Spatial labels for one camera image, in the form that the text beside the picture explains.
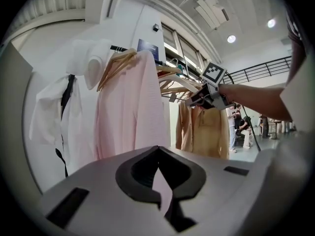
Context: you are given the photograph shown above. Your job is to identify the person's right forearm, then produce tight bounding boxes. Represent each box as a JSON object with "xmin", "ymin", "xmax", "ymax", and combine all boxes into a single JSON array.
[{"xmin": 218, "ymin": 83, "xmax": 294, "ymax": 122}]

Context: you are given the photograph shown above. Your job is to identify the beige shirt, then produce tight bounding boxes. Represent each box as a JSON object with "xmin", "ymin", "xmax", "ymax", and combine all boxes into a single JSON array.
[{"xmin": 175, "ymin": 99, "xmax": 230, "ymax": 160}]

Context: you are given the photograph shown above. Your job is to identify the black metal railing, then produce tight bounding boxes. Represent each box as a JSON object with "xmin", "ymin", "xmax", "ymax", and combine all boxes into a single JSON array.
[{"xmin": 222, "ymin": 56, "xmax": 293, "ymax": 85}]

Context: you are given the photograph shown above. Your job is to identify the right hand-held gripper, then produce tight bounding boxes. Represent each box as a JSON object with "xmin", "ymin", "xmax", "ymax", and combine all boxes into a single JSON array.
[{"xmin": 186, "ymin": 61, "xmax": 237, "ymax": 111}]

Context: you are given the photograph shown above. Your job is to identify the pink shirt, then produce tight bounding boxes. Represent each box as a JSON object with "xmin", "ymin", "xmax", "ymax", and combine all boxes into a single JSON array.
[{"xmin": 93, "ymin": 49, "xmax": 174, "ymax": 216}]

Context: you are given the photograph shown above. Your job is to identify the ceiling air vent panel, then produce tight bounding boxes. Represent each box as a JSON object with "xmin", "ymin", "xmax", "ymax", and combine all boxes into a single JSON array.
[{"xmin": 193, "ymin": 0, "xmax": 231, "ymax": 30}]

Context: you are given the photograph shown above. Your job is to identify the person's white shirt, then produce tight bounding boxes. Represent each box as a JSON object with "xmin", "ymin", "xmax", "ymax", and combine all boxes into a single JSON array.
[{"xmin": 253, "ymin": 55, "xmax": 315, "ymax": 206}]

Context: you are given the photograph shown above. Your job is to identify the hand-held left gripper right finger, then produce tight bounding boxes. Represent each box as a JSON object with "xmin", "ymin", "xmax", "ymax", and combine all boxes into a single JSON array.
[{"xmin": 157, "ymin": 146, "xmax": 207, "ymax": 199}]

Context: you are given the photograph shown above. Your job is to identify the black ribbon tie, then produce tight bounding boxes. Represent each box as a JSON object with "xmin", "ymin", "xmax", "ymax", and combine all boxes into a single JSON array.
[{"xmin": 55, "ymin": 74, "xmax": 75, "ymax": 178}]

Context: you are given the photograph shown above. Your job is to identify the row of wooden hangers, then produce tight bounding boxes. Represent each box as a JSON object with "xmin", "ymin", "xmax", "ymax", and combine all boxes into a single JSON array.
[{"xmin": 96, "ymin": 47, "xmax": 206, "ymax": 101}]

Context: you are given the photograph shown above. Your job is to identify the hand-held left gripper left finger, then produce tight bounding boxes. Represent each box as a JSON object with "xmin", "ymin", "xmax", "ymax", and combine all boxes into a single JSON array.
[{"xmin": 115, "ymin": 146, "xmax": 162, "ymax": 205}]

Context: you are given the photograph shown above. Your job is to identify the blue wall sign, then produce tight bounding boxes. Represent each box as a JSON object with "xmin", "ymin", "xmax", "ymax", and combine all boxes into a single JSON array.
[{"xmin": 136, "ymin": 38, "xmax": 159, "ymax": 61}]

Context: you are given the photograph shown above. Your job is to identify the window frames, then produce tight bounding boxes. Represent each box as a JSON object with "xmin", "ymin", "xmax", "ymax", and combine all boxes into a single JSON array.
[{"xmin": 160, "ymin": 22, "xmax": 208, "ymax": 81}]

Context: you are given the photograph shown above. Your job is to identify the black metal coat rack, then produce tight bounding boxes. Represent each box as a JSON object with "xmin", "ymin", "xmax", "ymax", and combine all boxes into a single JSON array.
[{"xmin": 110, "ymin": 45, "xmax": 178, "ymax": 67}]

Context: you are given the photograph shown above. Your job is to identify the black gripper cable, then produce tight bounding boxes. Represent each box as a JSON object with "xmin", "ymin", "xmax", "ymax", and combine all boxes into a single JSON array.
[{"xmin": 242, "ymin": 104, "xmax": 262, "ymax": 152}]

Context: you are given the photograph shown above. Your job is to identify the wooden clothes hanger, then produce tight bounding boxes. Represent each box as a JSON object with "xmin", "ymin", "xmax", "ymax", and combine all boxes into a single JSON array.
[{"xmin": 175, "ymin": 92, "xmax": 200, "ymax": 105}]

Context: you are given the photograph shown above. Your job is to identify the wooden table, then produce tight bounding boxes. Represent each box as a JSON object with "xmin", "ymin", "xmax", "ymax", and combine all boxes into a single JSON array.
[{"xmin": 267, "ymin": 121, "xmax": 283, "ymax": 141}]

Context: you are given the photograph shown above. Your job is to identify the white garment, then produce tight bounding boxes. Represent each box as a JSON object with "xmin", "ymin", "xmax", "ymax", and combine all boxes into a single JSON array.
[{"xmin": 29, "ymin": 38, "xmax": 112, "ymax": 177}]

